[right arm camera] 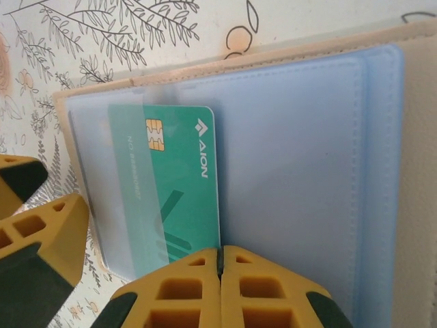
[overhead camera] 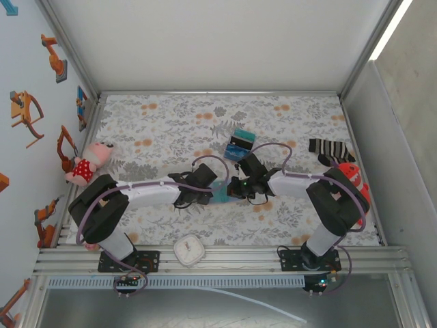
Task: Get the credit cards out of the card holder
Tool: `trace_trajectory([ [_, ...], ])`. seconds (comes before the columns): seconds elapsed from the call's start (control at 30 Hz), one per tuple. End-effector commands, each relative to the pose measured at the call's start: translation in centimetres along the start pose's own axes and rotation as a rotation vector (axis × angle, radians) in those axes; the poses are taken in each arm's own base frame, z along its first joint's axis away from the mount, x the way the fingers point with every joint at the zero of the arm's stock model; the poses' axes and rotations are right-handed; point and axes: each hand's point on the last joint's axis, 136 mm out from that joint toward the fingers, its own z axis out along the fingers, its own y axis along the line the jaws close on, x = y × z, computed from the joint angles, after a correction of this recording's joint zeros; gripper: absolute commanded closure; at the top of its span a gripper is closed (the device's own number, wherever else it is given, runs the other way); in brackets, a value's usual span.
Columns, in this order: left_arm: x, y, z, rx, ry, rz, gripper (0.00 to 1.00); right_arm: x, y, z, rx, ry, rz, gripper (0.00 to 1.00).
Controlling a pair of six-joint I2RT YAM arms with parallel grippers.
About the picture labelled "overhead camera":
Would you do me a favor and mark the teal blue small box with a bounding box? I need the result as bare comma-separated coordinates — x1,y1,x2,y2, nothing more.
223,143,247,161

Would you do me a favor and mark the black credit card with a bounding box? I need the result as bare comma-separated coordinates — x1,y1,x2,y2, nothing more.
229,135,253,151

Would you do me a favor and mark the floral patterned table mat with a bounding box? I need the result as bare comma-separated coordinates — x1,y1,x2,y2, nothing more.
68,94,382,247

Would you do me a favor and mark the white square timer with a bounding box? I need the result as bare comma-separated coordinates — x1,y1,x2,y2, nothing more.
173,234,206,269

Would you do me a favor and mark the black white striped sock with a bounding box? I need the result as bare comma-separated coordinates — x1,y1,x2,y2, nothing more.
308,137,356,167

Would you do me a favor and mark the red plush monster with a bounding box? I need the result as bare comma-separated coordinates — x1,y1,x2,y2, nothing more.
336,162,372,226

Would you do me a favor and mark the pink plush doll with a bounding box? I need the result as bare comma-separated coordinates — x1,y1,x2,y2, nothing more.
64,141,115,187

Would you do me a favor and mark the small right circuit board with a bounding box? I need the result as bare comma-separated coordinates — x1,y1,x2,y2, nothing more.
313,271,339,288

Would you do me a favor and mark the small circuit board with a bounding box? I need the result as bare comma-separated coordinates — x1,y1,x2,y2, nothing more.
313,271,339,288
114,275,141,291

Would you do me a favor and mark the small left circuit board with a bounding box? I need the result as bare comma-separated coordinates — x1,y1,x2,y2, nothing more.
114,275,141,291

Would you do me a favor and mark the blue orange robot sticker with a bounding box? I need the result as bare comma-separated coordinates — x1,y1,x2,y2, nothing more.
74,85,91,133

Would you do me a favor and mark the orange grey robot sticker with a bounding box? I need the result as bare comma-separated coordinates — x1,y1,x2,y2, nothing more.
9,90,46,150

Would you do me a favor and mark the bright light strip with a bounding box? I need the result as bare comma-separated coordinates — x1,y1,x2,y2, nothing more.
368,0,416,63

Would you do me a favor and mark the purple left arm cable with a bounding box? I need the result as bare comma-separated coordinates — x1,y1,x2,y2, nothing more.
74,155,229,299

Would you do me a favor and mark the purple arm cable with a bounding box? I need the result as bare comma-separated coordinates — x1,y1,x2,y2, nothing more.
74,155,229,299
249,142,368,297

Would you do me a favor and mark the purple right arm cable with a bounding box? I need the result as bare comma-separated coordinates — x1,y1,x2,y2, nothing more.
249,142,368,297

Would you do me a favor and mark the aluminium front rail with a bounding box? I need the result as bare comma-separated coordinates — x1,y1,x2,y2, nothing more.
32,244,412,277

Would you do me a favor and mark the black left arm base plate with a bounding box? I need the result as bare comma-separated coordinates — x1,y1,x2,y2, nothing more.
98,250,161,273

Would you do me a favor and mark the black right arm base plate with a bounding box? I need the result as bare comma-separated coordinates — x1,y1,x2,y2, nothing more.
279,249,342,273

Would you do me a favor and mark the aluminium rear rail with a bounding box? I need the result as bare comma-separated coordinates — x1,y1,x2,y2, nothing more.
98,90,343,98

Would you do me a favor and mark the white slotted cable duct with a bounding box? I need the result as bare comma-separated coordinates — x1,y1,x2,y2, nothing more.
46,275,306,288

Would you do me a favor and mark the aluminium frame post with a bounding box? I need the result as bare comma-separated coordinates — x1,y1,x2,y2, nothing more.
339,0,406,100
36,0,102,102

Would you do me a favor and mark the blue wall sticker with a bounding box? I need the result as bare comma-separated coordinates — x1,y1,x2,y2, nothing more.
3,0,20,17

